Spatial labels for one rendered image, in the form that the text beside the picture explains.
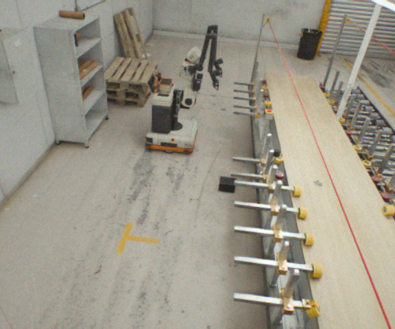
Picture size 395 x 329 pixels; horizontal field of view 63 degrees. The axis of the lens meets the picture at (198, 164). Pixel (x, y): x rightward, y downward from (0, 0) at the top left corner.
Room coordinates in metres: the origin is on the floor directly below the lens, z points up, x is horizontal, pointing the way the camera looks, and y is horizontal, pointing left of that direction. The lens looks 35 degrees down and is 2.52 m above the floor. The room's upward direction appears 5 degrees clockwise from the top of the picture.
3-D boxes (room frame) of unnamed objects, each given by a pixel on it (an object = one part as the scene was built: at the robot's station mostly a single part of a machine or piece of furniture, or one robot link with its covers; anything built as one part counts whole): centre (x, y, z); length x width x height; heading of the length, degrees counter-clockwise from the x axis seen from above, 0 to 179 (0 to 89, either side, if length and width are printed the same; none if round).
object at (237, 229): (1.52, -0.53, 0.95); 0.50 x 0.04 x 0.04; 88
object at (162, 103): (4.07, 0.50, 0.59); 0.55 x 0.34 x 0.83; 178
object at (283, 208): (1.56, -0.57, 0.93); 0.04 x 0.04 x 0.48; 88
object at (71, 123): (4.17, 1.73, 0.78); 0.90 x 0.45 x 1.55; 178
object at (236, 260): (1.27, -0.52, 0.95); 0.50 x 0.04 x 0.04; 88
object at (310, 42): (9.16, -2.64, 0.36); 0.59 x 0.58 x 0.73; 178
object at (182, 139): (4.07, 0.41, 0.16); 0.67 x 0.64 x 0.25; 88
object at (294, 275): (1.06, -0.55, 0.93); 0.04 x 0.04 x 0.48; 88
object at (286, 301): (1.04, -0.55, 0.95); 0.14 x 0.06 x 0.05; 178
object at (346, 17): (4.82, -1.81, 1.25); 0.15 x 0.08 x 1.10; 178
